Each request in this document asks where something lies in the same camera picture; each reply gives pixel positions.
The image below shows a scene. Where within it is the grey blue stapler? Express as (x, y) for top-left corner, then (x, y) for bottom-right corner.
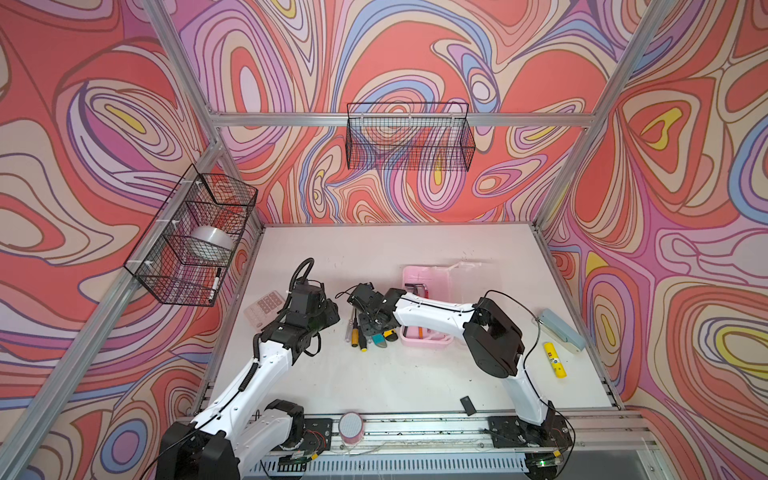
(537, 309), (586, 353)

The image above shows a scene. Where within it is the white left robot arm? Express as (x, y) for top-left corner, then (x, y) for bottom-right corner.
(145, 258), (340, 479)

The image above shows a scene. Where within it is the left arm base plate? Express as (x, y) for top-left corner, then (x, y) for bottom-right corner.
(277, 417), (333, 456)

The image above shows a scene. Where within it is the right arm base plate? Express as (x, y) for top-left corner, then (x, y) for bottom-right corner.
(483, 415), (574, 450)

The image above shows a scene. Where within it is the pink plastic tool box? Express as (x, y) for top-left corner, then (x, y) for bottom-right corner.
(399, 262), (482, 350)

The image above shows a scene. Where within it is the black wire basket left wall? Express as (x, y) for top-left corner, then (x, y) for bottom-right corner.
(124, 166), (258, 307)

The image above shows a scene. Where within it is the yellow black screwdriver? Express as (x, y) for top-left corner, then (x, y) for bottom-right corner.
(357, 327), (367, 352)

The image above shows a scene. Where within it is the orange handled screwdriver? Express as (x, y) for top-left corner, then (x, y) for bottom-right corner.
(350, 311), (360, 348)

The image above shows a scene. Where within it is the teal utility knife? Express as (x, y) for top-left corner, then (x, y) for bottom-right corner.
(372, 334), (387, 348)

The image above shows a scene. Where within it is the black marker in basket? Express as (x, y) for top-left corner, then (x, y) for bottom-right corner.
(208, 267), (222, 304)

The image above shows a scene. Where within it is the grey duct tape roll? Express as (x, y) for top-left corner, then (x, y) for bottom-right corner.
(187, 225), (235, 265)

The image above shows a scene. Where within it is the yellow glue stick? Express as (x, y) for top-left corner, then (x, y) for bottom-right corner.
(543, 342), (567, 379)

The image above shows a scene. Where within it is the small black clip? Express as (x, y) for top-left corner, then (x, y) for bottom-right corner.
(460, 396), (477, 416)

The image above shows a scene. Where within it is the black wire basket wall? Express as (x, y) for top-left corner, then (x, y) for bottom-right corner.
(345, 100), (476, 172)
(124, 166), (258, 307)

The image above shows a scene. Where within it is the pink white calculator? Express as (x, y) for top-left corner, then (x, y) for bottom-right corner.
(244, 290), (285, 332)

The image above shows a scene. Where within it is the black wire basket back wall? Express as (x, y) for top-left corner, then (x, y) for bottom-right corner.
(345, 100), (476, 172)

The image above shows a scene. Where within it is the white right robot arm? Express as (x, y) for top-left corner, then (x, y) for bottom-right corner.
(347, 283), (563, 447)

